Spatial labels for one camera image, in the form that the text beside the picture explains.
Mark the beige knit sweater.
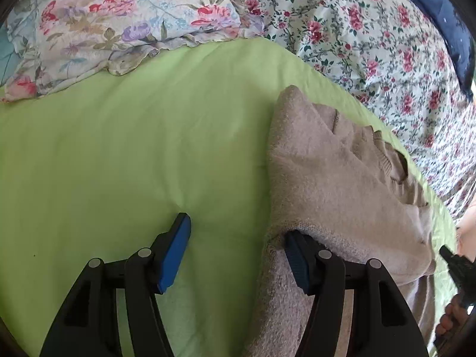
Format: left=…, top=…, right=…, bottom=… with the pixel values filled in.
left=245, top=86, right=436, bottom=356

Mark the person's right hand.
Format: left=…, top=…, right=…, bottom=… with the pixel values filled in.
left=435, top=294, right=469, bottom=337

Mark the lime green bed sheet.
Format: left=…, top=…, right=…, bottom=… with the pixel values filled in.
left=0, top=36, right=460, bottom=357

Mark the rose floral quilt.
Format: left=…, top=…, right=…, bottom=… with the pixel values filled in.
left=239, top=0, right=475, bottom=218

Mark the teal floral bedding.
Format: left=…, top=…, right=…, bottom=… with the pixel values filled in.
left=0, top=24, right=20, bottom=85

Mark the pastel flower print pillow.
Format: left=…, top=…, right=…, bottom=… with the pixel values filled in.
left=1, top=0, right=264, bottom=102

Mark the dark blue pillow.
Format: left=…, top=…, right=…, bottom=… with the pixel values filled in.
left=411, top=0, right=475, bottom=102

